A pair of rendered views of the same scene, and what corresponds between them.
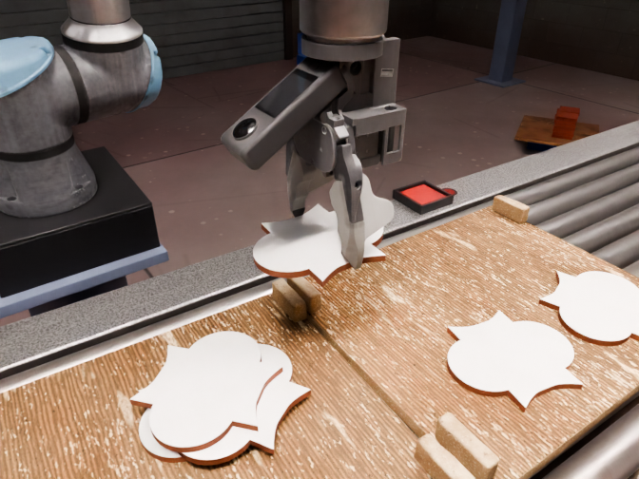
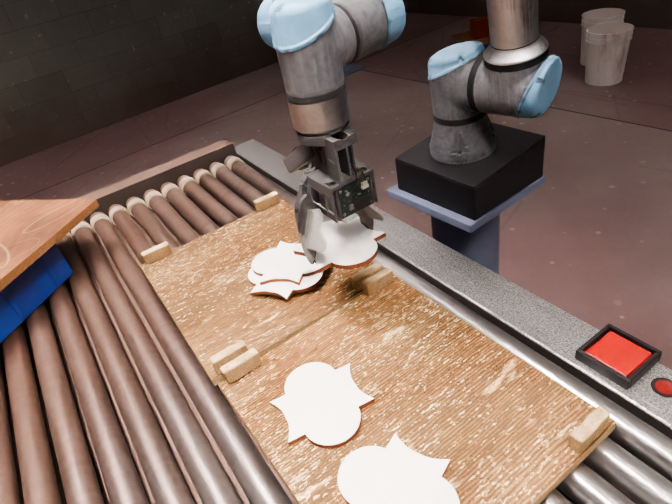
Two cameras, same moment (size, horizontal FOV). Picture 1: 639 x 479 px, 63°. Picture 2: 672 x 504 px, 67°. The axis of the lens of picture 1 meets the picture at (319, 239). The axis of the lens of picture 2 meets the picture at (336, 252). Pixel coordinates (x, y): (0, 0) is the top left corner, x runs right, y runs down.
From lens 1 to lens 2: 0.85 m
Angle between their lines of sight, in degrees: 76
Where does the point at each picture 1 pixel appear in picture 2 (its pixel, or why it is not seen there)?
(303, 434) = (266, 306)
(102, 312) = not seen: hidden behind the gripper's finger
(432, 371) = (310, 357)
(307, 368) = (313, 300)
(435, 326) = (356, 360)
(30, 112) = (439, 94)
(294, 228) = (350, 229)
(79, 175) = (463, 145)
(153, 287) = (396, 227)
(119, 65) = (497, 81)
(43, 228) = (422, 164)
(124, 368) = not seen: hidden behind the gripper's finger
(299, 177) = not seen: hidden behind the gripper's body
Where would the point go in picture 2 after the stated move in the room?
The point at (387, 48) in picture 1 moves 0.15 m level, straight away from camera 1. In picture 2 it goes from (327, 145) to (450, 129)
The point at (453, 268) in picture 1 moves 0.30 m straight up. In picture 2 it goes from (442, 373) to (428, 184)
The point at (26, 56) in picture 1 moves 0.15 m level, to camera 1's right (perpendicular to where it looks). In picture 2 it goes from (444, 59) to (462, 82)
